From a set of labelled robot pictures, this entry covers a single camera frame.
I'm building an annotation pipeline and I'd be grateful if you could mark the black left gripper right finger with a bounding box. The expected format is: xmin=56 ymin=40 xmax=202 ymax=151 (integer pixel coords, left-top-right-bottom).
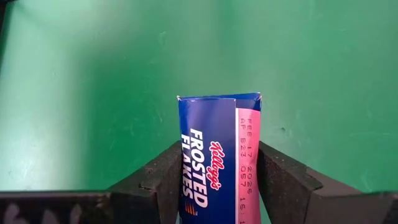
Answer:
xmin=257 ymin=141 xmax=330 ymax=224

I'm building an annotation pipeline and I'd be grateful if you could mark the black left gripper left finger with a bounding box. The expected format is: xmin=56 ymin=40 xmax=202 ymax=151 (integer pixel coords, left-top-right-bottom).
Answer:
xmin=108 ymin=141 xmax=185 ymax=224

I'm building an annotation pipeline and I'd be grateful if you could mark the Frosted Flakes cereal box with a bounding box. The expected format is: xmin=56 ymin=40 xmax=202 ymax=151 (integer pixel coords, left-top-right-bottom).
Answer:
xmin=176 ymin=92 xmax=262 ymax=224

